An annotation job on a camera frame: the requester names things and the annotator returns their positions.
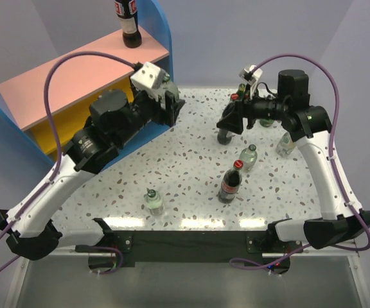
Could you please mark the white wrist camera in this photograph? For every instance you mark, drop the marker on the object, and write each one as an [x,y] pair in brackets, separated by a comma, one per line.
[149,78]
[251,74]

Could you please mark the aluminium rail frame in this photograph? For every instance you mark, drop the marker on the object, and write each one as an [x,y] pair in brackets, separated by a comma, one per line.
[186,277]

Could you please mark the cola bottle under right gripper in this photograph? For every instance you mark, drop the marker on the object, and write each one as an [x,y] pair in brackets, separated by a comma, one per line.
[229,122]

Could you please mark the blue shelf with coloured boards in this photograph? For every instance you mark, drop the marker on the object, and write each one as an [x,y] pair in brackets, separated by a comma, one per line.
[23,123]

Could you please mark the cola bottle front centre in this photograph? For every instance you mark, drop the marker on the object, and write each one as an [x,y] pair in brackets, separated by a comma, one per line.
[231,182]

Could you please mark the clear soda bottle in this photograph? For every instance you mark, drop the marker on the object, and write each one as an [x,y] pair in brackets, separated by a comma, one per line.
[249,157]
[154,202]
[285,145]

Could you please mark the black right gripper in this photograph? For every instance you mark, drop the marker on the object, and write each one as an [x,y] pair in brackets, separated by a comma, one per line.
[233,122]

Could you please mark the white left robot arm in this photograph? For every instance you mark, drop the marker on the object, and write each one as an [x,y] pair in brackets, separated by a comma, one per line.
[112,123]

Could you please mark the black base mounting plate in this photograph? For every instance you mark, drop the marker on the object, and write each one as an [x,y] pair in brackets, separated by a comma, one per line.
[127,248]

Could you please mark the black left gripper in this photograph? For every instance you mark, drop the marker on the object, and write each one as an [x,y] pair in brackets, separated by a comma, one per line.
[167,115]

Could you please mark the green glass bottle left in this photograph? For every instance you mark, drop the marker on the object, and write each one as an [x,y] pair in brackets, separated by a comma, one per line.
[242,90]

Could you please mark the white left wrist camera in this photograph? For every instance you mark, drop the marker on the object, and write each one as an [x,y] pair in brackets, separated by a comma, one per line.
[149,78]

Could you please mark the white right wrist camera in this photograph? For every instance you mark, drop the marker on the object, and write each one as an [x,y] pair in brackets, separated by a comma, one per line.
[251,74]

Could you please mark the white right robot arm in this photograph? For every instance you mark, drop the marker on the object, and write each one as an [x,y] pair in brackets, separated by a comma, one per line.
[342,216]

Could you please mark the green glass bottle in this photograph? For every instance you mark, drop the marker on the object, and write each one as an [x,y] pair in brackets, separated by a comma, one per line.
[266,123]
[242,90]

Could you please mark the clear soda bottle shelved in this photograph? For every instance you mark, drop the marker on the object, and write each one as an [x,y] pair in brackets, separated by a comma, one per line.
[168,85]

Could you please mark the green glass bottle right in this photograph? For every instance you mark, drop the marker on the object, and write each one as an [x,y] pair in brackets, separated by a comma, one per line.
[266,123]

